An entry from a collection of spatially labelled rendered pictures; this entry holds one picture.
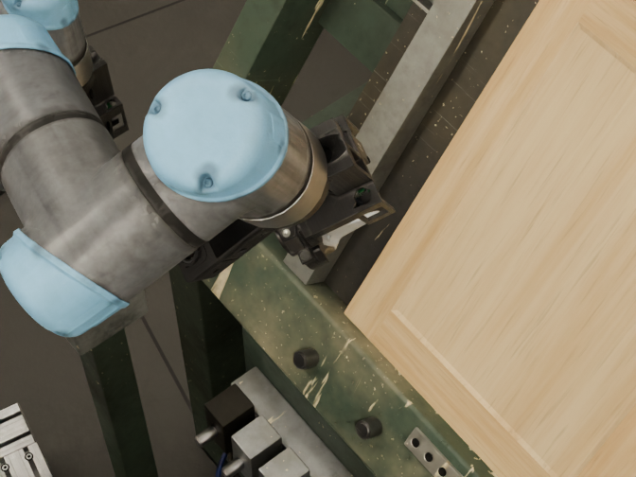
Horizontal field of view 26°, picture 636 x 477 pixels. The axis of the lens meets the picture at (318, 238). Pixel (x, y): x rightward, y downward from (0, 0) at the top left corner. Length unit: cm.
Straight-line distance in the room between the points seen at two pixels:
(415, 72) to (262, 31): 25
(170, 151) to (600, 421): 97
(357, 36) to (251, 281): 36
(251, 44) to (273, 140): 109
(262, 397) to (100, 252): 116
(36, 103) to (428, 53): 89
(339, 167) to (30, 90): 21
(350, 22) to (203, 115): 110
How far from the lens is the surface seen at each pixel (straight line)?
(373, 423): 178
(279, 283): 187
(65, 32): 155
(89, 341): 198
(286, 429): 193
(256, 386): 196
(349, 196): 97
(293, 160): 83
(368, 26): 185
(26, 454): 253
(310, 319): 184
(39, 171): 85
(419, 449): 176
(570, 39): 163
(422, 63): 171
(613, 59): 160
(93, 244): 82
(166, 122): 79
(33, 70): 90
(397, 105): 173
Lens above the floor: 247
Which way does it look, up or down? 56 degrees down
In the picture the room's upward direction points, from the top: straight up
